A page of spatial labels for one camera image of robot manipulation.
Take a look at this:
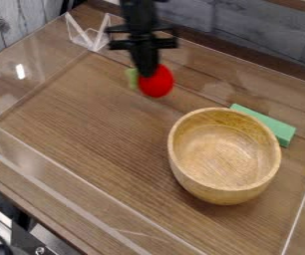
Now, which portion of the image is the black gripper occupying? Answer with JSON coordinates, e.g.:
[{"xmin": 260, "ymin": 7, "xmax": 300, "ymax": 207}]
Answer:
[{"xmin": 106, "ymin": 22, "xmax": 178, "ymax": 78}]

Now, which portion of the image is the clear acrylic front wall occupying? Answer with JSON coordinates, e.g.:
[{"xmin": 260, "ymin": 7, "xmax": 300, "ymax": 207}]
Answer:
[{"xmin": 0, "ymin": 128, "xmax": 206, "ymax": 255}]

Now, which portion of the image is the black metal clamp stand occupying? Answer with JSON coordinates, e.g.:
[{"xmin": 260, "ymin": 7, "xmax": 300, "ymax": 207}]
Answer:
[{"xmin": 0, "ymin": 220, "xmax": 59, "ymax": 255}]

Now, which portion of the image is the red felt strawberry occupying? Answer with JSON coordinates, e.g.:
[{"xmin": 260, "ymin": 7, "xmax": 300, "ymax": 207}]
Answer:
[{"xmin": 126, "ymin": 64, "xmax": 174, "ymax": 98}]

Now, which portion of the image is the wooden bowl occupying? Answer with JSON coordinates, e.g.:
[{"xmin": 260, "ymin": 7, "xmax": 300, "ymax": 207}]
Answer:
[{"xmin": 168, "ymin": 108, "xmax": 283, "ymax": 205}]

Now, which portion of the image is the clear acrylic corner bracket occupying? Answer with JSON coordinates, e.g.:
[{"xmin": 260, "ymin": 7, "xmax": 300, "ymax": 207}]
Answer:
[{"xmin": 66, "ymin": 13, "xmax": 111, "ymax": 52}]

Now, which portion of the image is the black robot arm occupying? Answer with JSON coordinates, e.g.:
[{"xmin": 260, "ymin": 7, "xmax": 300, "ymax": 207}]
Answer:
[{"xmin": 106, "ymin": 0, "xmax": 178, "ymax": 78}]

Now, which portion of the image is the green foam block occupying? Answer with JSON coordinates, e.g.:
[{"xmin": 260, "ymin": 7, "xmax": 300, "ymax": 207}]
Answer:
[{"xmin": 230, "ymin": 104, "xmax": 297, "ymax": 147}]

